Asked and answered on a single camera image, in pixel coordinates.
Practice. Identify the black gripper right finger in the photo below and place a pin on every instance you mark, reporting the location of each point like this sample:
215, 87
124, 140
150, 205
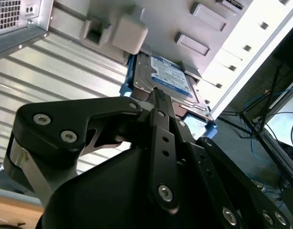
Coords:
217, 190

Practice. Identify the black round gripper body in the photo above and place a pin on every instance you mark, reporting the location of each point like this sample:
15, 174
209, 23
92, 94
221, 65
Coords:
101, 195

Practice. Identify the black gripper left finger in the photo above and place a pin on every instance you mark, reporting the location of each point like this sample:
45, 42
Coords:
65, 112

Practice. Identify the hard disk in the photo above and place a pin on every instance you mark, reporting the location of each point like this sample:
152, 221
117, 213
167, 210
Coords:
170, 76

